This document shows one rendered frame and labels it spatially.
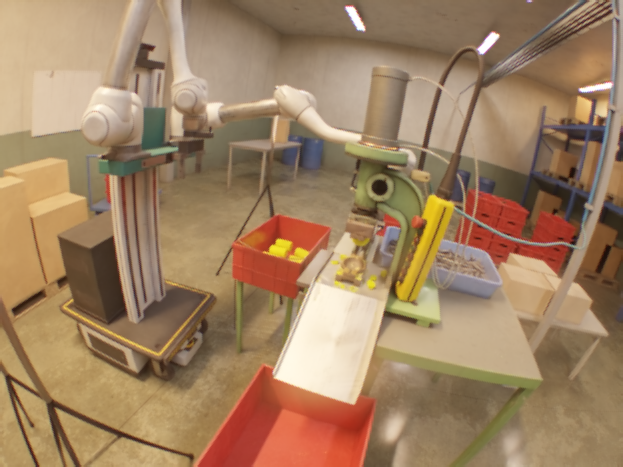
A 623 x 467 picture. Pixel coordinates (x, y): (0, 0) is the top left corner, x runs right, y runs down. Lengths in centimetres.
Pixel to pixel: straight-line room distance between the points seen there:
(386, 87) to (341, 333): 78
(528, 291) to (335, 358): 172
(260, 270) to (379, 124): 101
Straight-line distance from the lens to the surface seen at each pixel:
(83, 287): 196
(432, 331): 106
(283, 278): 158
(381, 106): 96
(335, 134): 134
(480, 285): 137
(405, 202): 102
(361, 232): 99
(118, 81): 113
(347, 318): 100
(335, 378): 93
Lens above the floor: 155
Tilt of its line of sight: 22 degrees down
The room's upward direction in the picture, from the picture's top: 9 degrees clockwise
